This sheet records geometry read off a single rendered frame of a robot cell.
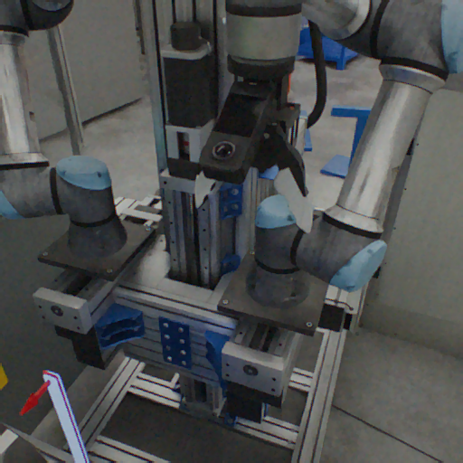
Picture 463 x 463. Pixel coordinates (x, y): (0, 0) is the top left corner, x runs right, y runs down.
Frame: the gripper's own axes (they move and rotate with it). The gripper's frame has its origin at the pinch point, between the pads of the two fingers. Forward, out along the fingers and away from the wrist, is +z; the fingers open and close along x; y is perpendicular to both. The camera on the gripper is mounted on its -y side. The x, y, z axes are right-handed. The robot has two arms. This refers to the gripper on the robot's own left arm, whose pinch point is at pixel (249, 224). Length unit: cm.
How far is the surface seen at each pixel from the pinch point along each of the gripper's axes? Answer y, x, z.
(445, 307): 128, -49, 114
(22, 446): -25.4, 21.6, 25.0
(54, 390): -16.2, 24.7, 26.9
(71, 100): 77, 95, 22
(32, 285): 39, 96, 76
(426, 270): 128, -37, 96
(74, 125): 76, 95, 30
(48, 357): 35, 96, 112
